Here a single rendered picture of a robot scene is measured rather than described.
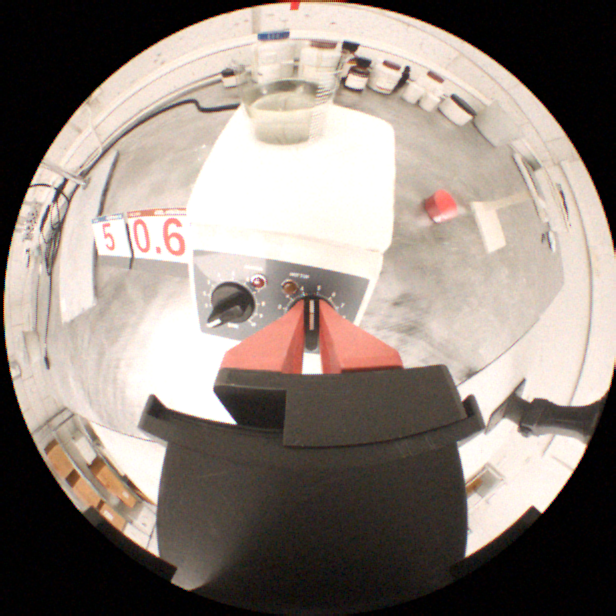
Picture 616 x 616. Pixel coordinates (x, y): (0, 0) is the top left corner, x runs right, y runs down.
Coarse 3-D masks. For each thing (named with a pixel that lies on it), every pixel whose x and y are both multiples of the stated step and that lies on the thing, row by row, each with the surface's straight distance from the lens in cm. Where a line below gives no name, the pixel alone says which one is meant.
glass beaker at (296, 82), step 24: (264, 48) 13; (288, 48) 14; (312, 48) 13; (336, 48) 13; (240, 72) 10; (264, 72) 9; (288, 72) 9; (312, 72) 9; (336, 72) 10; (240, 96) 11; (264, 96) 10; (288, 96) 10; (312, 96) 10; (264, 120) 11; (288, 120) 11; (312, 120) 11; (264, 144) 13; (288, 144) 12; (312, 144) 13
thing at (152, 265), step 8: (152, 208) 21; (152, 216) 22; (136, 256) 26; (144, 256) 25; (152, 256) 24; (160, 256) 23; (168, 256) 22; (136, 264) 26; (144, 264) 25; (152, 264) 24; (160, 264) 23; (168, 264) 23; (176, 264) 22; (184, 264) 21; (152, 272) 24; (160, 272) 23; (168, 272) 22; (176, 272) 22; (184, 272) 21
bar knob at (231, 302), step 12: (216, 288) 14; (228, 288) 14; (240, 288) 13; (216, 300) 14; (228, 300) 14; (240, 300) 13; (252, 300) 14; (216, 312) 14; (228, 312) 13; (240, 312) 13; (252, 312) 14; (216, 324) 14
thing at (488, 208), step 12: (528, 192) 33; (480, 204) 37; (492, 204) 36; (504, 204) 35; (540, 204) 35; (480, 216) 35; (492, 216) 39; (540, 216) 32; (480, 228) 34; (492, 228) 37; (492, 240) 36; (504, 240) 41
